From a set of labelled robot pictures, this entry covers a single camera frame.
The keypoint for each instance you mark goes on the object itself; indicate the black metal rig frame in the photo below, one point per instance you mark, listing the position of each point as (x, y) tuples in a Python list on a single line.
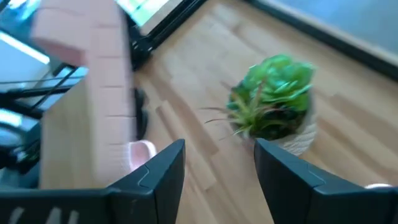
[(342, 46)]

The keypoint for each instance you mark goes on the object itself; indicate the succulent in white faceted pot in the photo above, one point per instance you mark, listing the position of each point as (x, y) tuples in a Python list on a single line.
[(273, 93)]

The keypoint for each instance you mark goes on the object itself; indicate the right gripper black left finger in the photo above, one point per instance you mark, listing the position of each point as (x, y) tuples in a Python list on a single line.
[(140, 205)]

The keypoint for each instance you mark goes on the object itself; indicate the black slide sandal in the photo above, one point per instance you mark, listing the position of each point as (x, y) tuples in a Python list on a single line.
[(141, 115)]

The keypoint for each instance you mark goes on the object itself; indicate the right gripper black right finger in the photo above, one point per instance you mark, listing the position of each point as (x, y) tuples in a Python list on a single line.
[(295, 199)]

